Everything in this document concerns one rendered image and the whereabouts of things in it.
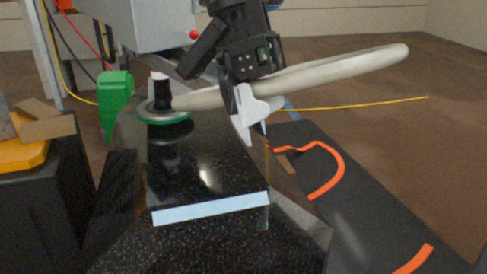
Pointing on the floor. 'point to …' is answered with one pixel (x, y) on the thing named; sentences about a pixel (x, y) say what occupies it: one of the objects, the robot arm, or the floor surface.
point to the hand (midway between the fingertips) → (250, 133)
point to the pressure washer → (112, 97)
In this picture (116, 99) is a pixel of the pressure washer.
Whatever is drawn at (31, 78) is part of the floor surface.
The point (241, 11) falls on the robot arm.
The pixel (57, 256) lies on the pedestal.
